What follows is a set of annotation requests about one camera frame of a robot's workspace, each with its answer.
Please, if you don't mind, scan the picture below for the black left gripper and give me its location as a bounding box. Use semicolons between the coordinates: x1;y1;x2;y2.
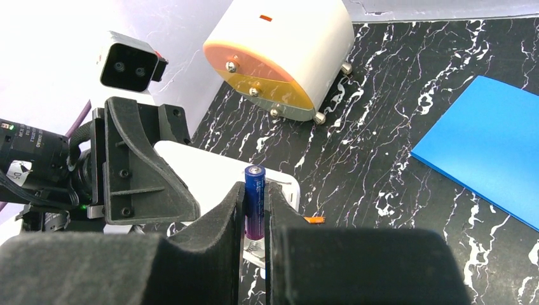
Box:
1;97;201;231

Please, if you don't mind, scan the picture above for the cream cylindrical drum container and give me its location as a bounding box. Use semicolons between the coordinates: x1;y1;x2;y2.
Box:
203;0;355;125

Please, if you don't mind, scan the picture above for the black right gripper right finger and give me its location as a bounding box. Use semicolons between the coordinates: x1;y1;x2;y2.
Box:
266;182;470;304

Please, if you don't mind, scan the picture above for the long white remote control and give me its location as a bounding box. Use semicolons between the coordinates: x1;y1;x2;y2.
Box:
103;140;301;270

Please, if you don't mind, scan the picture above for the orange battery centre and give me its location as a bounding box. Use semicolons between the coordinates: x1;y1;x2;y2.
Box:
304;217;325;224

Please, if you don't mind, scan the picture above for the blue purple battery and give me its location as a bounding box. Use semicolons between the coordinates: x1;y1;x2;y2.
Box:
245;165;266;241

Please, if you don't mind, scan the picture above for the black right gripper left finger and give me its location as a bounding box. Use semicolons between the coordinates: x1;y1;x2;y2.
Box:
1;182;245;304

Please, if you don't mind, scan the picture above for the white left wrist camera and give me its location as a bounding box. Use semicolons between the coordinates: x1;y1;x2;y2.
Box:
96;30;168;93

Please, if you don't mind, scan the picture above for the blue flat foam pad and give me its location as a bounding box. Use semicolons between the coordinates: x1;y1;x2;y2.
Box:
411;76;538;230

